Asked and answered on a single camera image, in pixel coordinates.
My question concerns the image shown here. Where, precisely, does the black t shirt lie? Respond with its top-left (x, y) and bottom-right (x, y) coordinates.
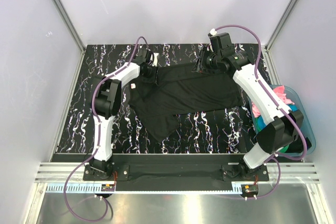
top-left (285, 137), bottom-right (312, 154)
top-left (128, 63), bottom-right (243, 142)

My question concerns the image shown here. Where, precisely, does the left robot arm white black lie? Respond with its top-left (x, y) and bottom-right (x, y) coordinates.
top-left (88, 48), bottom-right (159, 176)

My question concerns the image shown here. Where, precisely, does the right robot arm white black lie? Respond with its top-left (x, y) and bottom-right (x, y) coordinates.
top-left (195, 29), bottom-right (307, 178)

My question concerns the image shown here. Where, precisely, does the pink t shirt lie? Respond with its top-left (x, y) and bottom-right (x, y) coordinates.
top-left (251, 86), bottom-right (295, 118)

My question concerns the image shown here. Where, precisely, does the blue t shirt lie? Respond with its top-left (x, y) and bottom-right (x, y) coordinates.
top-left (256, 104), bottom-right (298, 132)

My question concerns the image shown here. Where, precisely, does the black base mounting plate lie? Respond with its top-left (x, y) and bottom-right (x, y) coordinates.
top-left (83, 154), bottom-right (269, 194)

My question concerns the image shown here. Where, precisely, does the green t shirt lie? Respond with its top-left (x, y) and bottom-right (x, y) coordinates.
top-left (278, 145), bottom-right (289, 153)

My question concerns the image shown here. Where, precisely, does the teal plastic laundry basket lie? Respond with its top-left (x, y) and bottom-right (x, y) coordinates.
top-left (248, 86), bottom-right (316, 157)

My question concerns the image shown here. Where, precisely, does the black t shirt in basket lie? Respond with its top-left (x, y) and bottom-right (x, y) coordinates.
top-left (285, 137), bottom-right (312, 154)

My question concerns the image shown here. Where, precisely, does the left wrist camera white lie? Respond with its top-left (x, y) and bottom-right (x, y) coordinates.
top-left (151, 52), bottom-right (160, 67)

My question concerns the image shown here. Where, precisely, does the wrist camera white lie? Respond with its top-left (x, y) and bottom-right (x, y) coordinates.
top-left (151, 52), bottom-right (160, 67)
top-left (208, 28), bottom-right (217, 37)

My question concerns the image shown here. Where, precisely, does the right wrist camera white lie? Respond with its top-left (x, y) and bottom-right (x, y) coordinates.
top-left (208, 28), bottom-right (217, 37)

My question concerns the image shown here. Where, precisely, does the left aluminium frame post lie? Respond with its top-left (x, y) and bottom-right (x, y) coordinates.
top-left (52, 0), bottom-right (86, 52)

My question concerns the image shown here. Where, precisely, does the aluminium frame post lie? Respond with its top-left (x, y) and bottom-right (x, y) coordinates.
top-left (265, 0), bottom-right (299, 51)
top-left (52, 0), bottom-right (86, 52)

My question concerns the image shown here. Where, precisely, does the right aluminium frame post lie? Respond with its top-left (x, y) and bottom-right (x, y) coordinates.
top-left (265, 0), bottom-right (299, 51)

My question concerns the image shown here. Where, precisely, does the aluminium rail profile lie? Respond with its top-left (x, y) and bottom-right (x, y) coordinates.
top-left (35, 163), bottom-right (319, 184)

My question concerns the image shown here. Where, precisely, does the white slotted cable duct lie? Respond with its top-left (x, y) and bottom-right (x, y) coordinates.
top-left (46, 183), bottom-right (242, 195)

